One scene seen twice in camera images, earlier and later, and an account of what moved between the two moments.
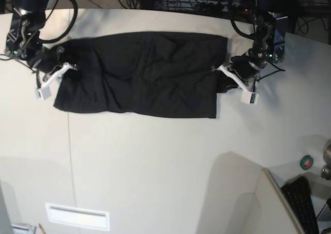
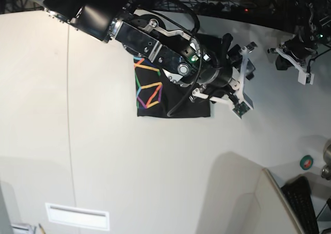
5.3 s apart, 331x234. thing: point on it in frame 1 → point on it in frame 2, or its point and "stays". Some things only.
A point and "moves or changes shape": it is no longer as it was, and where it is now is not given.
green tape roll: [306, 162] stays
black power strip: [220, 7] stays
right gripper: [246, 67] → [300, 47]
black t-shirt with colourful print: [166, 74] moves or changes shape
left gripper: [45, 60] → [223, 59]
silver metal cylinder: [326, 173] stays
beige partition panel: [274, 214] stays
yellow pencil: [42, 229] stays
